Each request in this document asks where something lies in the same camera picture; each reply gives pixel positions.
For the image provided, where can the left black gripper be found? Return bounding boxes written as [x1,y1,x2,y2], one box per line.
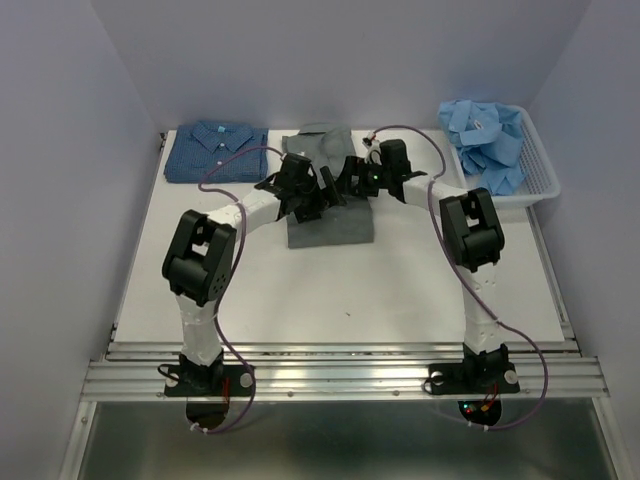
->
[294,166,345,223]

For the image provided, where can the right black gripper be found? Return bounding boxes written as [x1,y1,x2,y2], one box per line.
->
[334,154,392,196]

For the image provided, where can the grey long sleeve shirt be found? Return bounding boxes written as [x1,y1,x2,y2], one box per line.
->
[282,122,375,250]

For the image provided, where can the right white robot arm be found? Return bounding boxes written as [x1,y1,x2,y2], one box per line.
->
[336,139,513,396]

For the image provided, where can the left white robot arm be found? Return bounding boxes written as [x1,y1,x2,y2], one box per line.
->
[158,154,346,397]

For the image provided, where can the crumpled light blue shirt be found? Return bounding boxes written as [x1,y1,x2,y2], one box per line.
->
[437,100,526,196]

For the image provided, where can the folded dark blue checked shirt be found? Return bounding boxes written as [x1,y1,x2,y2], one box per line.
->
[164,120,268,184]

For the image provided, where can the white plastic basket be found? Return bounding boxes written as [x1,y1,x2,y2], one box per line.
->
[449,105,560,209]

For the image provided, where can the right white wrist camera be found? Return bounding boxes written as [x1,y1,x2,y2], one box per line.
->
[362,131,382,165]

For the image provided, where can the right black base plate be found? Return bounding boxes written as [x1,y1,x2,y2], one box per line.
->
[423,362,520,396]

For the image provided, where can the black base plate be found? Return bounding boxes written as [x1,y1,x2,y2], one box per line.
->
[158,364,254,398]
[423,362,520,396]

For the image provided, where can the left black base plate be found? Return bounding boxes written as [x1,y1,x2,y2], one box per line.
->
[158,364,254,398]

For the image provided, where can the aluminium mounting rail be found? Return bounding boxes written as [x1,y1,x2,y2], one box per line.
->
[81,340,609,402]

